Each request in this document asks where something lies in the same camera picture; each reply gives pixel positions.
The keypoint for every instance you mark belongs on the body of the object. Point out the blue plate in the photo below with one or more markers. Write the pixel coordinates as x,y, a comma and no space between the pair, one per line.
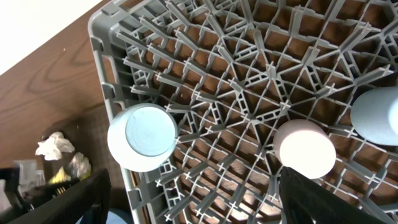
115,216

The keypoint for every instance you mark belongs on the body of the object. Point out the light blue cup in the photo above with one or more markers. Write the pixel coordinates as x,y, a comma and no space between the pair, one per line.
374,115

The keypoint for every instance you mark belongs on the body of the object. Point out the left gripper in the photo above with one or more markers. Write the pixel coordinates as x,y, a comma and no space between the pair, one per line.
23,189

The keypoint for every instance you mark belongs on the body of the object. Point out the pink cup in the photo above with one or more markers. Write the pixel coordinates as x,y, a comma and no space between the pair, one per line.
304,146

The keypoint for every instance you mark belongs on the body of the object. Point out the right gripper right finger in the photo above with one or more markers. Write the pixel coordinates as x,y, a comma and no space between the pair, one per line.
304,201

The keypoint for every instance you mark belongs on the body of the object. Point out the grey dishwasher rack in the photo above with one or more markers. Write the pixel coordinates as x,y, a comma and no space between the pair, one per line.
231,73

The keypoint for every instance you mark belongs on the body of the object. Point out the green foil wrapper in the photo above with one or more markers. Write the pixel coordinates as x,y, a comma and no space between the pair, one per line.
78,168

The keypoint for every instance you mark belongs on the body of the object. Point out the light blue bowl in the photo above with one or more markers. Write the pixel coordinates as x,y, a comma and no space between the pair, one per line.
142,137

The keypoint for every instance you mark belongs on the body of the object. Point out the white tissue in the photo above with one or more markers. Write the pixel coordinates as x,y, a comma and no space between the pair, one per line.
54,146

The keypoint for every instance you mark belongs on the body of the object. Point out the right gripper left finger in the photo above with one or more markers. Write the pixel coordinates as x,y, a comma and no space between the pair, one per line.
84,200

